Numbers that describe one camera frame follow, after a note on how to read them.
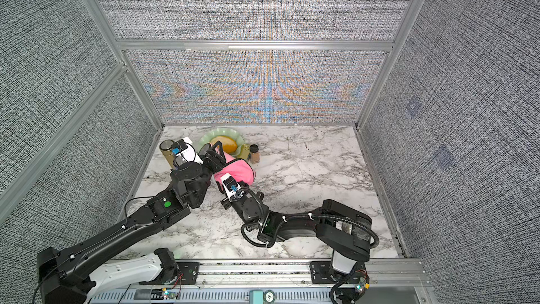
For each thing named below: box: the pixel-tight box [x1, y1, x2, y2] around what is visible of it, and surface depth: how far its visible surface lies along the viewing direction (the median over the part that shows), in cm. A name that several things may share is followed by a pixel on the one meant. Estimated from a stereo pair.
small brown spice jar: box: [248, 143, 261, 164], surface depth 100 cm
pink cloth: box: [213, 158, 256, 186], surface depth 71 cm
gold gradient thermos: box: [158, 139, 176, 170], surface depth 86 cm
